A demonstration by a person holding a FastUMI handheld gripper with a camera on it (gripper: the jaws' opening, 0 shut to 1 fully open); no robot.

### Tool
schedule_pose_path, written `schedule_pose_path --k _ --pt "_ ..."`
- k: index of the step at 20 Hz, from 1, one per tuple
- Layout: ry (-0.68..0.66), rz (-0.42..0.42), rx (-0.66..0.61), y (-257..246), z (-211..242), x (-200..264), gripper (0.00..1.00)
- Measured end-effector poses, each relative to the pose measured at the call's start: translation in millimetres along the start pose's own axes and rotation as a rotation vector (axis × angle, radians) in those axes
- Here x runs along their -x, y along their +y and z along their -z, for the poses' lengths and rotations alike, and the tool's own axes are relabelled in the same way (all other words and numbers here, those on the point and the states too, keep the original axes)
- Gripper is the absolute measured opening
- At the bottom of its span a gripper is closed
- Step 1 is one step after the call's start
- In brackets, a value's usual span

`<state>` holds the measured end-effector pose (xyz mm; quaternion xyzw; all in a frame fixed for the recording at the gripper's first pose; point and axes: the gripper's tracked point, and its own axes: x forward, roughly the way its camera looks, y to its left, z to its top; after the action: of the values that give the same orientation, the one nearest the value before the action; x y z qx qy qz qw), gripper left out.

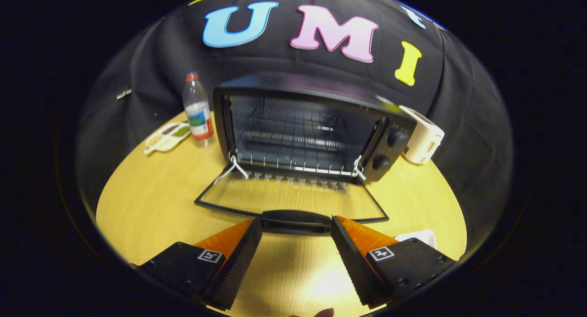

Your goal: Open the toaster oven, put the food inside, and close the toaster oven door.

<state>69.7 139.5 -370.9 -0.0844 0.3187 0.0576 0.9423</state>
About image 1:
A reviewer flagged black backdrop cloth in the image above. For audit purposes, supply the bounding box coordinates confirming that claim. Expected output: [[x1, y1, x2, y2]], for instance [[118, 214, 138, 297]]
[[76, 0, 513, 226]]

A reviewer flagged clear water bottle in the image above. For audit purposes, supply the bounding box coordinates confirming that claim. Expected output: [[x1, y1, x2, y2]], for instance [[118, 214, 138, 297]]
[[183, 72, 215, 148]]

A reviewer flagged white divided snack tray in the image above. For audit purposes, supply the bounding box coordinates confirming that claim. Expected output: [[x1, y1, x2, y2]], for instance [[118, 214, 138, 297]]
[[144, 122, 191, 155]]

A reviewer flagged white square plate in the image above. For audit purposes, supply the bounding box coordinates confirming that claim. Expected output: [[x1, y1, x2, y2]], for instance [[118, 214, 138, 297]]
[[395, 229, 437, 250]]

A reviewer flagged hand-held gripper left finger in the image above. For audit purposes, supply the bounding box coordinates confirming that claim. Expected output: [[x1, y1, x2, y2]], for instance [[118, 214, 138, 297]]
[[136, 217, 263, 311]]

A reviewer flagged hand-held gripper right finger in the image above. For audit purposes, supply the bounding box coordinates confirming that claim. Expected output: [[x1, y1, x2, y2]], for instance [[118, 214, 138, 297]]
[[330, 215, 457, 308]]

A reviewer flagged white cord loop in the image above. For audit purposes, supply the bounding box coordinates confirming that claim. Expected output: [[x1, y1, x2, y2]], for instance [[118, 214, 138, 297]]
[[214, 155, 249, 185], [351, 156, 367, 182]]

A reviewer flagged black toaster oven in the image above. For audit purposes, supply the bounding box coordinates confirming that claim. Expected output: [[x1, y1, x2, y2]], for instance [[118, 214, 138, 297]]
[[194, 74, 418, 235]]

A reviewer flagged white toaster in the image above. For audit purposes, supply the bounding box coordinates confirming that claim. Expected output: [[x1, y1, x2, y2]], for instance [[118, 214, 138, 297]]
[[399, 105, 445, 165]]

